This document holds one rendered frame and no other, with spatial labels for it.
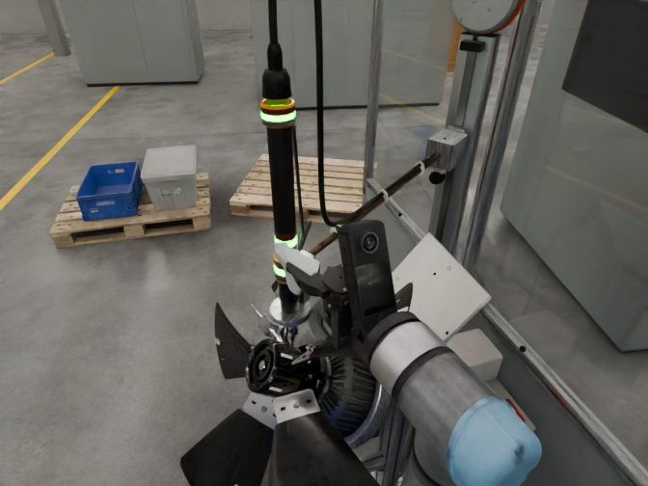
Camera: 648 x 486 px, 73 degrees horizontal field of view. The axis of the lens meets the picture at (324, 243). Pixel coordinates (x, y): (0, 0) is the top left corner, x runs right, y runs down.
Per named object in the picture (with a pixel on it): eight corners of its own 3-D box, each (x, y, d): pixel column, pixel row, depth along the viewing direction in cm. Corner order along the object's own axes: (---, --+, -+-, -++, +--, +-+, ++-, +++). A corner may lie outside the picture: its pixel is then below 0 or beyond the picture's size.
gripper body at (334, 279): (311, 319, 55) (363, 391, 47) (310, 265, 50) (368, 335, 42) (363, 300, 58) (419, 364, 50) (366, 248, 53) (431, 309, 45)
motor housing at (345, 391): (310, 384, 123) (273, 373, 116) (362, 327, 117) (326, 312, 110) (337, 459, 105) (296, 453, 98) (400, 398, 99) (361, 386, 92)
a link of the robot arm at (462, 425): (465, 530, 35) (488, 477, 30) (387, 421, 43) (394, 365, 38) (532, 483, 38) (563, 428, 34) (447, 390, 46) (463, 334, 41)
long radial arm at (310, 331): (347, 354, 117) (314, 342, 111) (330, 372, 119) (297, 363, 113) (314, 286, 140) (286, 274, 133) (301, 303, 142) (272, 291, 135)
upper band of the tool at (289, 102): (277, 116, 59) (276, 94, 58) (302, 122, 57) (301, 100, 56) (255, 125, 56) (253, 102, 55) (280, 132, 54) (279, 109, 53)
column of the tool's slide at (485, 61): (397, 440, 211) (469, 30, 107) (413, 449, 207) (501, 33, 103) (391, 449, 207) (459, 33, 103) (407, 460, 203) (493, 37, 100)
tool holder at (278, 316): (294, 287, 82) (292, 245, 76) (325, 303, 78) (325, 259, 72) (261, 315, 76) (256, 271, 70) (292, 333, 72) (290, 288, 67)
